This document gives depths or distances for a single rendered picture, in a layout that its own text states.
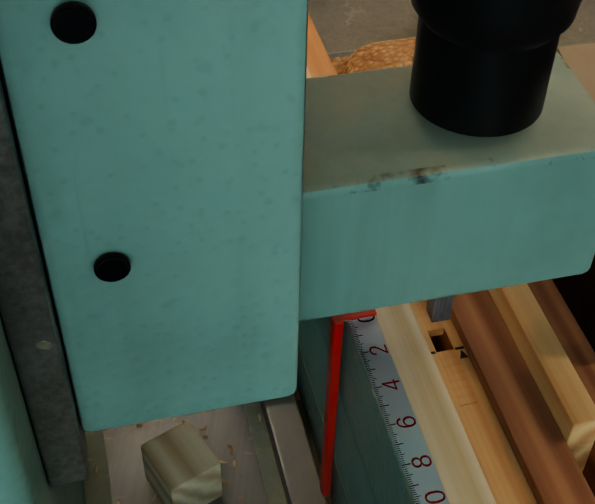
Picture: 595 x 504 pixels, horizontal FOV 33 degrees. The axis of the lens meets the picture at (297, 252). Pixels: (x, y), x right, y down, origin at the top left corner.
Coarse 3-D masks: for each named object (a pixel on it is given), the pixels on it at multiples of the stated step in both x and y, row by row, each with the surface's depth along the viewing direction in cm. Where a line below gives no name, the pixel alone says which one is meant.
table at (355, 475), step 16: (304, 336) 57; (320, 336) 52; (304, 352) 58; (320, 352) 53; (320, 368) 54; (320, 384) 54; (320, 400) 55; (336, 432) 52; (352, 432) 48; (336, 448) 53; (352, 448) 49; (336, 464) 53; (352, 464) 49; (352, 480) 50; (368, 480) 46; (352, 496) 50; (368, 496) 47
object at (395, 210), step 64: (320, 128) 37; (384, 128) 37; (576, 128) 38; (320, 192) 35; (384, 192) 36; (448, 192) 36; (512, 192) 37; (576, 192) 38; (320, 256) 37; (384, 256) 38; (448, 256) 39; (512, 256) 40; (576, 256) 41
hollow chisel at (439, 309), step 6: (432, 300) 46; (438, 300) 45; (444, 300) 46; (450, 300) 46; (426, 306) 47; (432, 306) 46; (438, 306) 46; (444, 306) 46; (450, 306) 46; (432, 312) 46; (438, 312) 46; (444, 312) 46; (450, 312) 46; (432, 318) 46; (438, 318) 46; (444, 318) 46
